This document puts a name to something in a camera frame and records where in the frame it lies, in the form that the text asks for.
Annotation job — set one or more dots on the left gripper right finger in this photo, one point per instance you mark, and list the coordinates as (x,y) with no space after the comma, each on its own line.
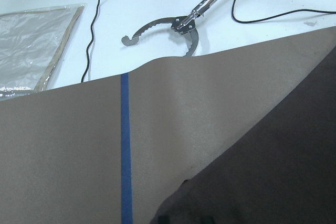
(206,220)

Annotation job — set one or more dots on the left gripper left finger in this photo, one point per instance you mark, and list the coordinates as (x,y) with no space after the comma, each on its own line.
(164,219)

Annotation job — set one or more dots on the dark brown t-shirt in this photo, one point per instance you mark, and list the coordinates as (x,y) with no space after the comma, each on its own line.
(281,171)

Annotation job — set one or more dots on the reacher grabber tool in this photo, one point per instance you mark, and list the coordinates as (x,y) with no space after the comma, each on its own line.
(180,24)

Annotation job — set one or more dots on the clear plastic bag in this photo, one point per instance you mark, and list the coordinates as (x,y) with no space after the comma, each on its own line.
(32,43)

